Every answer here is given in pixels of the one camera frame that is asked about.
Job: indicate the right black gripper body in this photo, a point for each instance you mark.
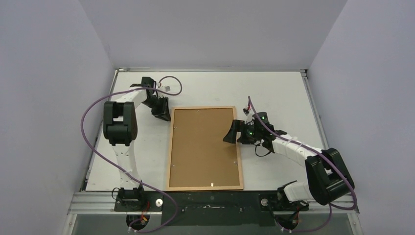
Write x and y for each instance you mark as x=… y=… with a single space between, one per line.
x=240 y=133

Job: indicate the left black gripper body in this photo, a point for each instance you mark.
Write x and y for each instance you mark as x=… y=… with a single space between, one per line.
x=153 y=104

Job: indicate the wooden picture frame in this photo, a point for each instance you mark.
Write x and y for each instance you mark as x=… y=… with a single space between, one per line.
x=240 y=168

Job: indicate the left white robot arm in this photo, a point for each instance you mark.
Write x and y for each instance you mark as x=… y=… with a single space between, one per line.
x=120 y=128

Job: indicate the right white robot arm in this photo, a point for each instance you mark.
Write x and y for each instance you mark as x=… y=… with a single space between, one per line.
x=328 y=179

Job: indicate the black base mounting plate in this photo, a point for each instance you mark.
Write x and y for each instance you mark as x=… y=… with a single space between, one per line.
x=227 y=217

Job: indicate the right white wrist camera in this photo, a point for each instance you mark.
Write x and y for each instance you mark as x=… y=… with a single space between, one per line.
x=247 y=110

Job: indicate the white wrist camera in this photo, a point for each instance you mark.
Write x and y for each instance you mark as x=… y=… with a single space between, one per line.
x=163 y=88
x=247 y=110

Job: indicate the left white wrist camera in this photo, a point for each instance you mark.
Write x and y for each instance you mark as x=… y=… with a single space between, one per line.
x=163 y=88

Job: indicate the aluminium rail front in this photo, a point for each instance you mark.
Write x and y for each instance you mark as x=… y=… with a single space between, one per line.
x=100 y=203

